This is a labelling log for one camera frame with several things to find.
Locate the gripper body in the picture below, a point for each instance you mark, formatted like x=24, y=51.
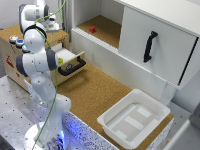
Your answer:
x=54, y=22

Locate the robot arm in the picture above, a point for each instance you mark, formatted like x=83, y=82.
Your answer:
x=40, y=83

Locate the wooden drawer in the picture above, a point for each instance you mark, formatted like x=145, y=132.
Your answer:
x=68, y=54

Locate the pink block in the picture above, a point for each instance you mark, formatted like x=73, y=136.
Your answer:
x=92, y=29

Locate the blue button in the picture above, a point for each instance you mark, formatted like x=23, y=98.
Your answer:
x=20, y=42

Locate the yellow block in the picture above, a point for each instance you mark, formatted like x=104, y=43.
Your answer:
x=61, y=61

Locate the green button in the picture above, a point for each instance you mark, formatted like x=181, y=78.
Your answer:
x=24, y=49

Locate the red button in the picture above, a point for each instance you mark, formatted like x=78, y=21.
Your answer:
x=13, y=38

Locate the wooden drawer box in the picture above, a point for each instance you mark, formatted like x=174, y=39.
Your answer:
x=7, y=50

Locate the white cabinet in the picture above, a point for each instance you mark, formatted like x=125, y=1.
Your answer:
x=100, y=55

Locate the white sliding door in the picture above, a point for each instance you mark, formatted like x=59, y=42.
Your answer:
x=166, y=50

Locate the white plastic box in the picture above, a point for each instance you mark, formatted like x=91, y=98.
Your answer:
x=133, y=120

